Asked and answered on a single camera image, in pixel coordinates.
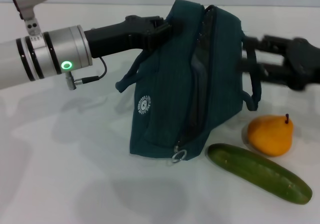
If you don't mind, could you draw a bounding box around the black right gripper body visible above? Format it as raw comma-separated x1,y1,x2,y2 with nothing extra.
281,36,320,92

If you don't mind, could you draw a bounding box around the orange pear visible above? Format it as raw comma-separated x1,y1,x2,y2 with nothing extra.
247,113,294,157

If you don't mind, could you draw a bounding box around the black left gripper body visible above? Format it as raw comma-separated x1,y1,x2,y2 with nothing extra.
83,15,156,59

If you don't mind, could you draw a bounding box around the green cucumber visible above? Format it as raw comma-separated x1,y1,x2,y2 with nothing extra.
206,143,313,205

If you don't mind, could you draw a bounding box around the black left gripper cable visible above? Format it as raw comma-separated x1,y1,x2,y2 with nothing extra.
65,56,108,91

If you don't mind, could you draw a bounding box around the dark teal fabric bag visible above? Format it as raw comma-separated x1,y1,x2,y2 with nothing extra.
115,0,262,164

